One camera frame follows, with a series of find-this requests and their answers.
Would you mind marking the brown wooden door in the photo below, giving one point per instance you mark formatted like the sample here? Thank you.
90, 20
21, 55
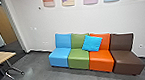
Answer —
0, 25

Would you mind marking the green sofa chair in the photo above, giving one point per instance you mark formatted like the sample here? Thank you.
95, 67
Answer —
79, 57

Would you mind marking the cyan pillow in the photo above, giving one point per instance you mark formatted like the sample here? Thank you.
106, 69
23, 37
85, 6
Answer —
92, 43

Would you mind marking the blue sofa chair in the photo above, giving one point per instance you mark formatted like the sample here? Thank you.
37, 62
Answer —
60, 55

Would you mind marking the orange sofa chair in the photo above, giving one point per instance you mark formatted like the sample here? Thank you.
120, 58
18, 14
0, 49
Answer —
101, 60

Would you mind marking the brown sofa chair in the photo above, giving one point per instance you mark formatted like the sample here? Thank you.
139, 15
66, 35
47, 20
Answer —
125, 59

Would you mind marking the white wall outlet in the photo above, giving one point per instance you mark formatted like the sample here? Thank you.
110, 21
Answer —
140, 46
44, 42

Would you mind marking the white wall switch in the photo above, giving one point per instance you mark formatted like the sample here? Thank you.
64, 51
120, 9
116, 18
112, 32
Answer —
33, 28

